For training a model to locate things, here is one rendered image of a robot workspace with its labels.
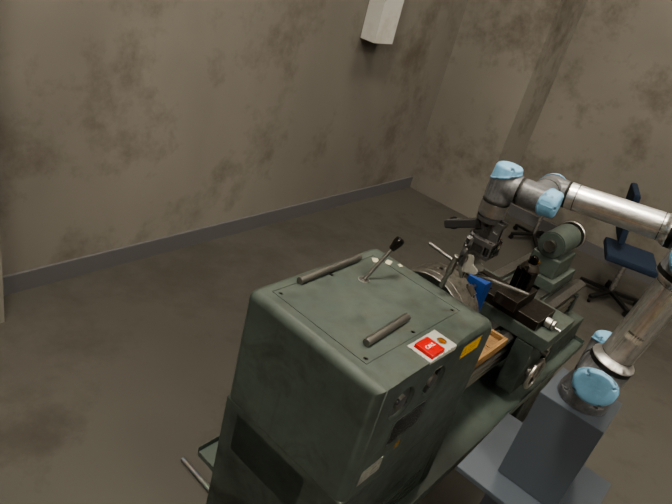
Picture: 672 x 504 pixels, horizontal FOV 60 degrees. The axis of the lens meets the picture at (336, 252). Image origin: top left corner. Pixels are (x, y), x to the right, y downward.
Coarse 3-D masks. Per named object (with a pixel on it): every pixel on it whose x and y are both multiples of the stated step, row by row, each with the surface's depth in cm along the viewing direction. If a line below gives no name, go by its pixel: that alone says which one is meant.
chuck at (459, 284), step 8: (424, 264) 204; (432, 264) 201; (440, 264) 201; (440, 272) 195; (456, 272) 198; (448, 280) 192; (456, 280) 194; (464, 280) 196; (456, 288) 191; (464, 288) 194; (464, 296) 192; (472, 304) 194
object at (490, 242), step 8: (480, 216) 159; (488, 224) 163; (496, 224) 158; (504, 224) 159; (472, 232) 163; (480, 232) 162; (488, 232) 161; (496, 232) 159; (472, 240) 162; (480, 240) 160; (488, 240) 161; (496, 240) 159; (472, 248) 164; (480, 248) 162; (488, 248) 159; (496, 248) 162; (480, 256) 162; (488, 256) 160
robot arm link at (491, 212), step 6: (480, 204) 159; (486, 204) 157; (480, 210) 159; (486, 210) 157; (492, 210) 156; (498, 210) 156; (504, 210) 156; (486, 216) 157; (492, 216) 157; (498, 216) 157; (504, 216) 158
